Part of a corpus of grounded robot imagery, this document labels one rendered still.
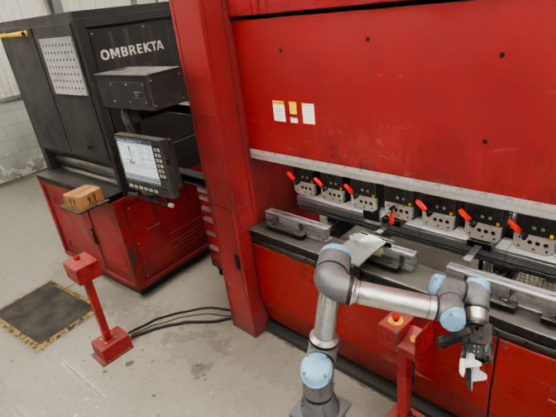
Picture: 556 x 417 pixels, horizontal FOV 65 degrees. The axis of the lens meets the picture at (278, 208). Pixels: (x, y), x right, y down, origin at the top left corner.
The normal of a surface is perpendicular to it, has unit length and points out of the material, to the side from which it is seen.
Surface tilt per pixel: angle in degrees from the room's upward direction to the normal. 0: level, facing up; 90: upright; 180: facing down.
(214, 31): 90
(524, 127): 90
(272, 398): 0
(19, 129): 90
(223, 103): 90
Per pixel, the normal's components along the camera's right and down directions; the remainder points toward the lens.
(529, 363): -0.67, 0.39
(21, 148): 0.77, 0.19
